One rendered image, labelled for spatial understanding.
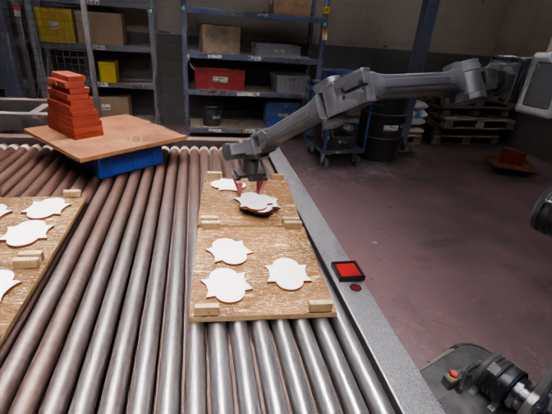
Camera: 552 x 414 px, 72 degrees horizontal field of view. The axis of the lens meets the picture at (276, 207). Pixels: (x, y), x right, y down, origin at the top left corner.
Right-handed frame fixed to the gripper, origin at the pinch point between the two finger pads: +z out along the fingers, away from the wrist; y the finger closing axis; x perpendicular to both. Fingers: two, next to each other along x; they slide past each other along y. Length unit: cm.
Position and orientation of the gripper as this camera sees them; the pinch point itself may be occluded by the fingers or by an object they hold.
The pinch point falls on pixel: (248, 194)
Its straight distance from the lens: 136.8
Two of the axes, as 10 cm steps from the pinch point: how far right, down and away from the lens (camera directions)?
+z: -0.9, 8.8, 4.6
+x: -3.9, -4.5, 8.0
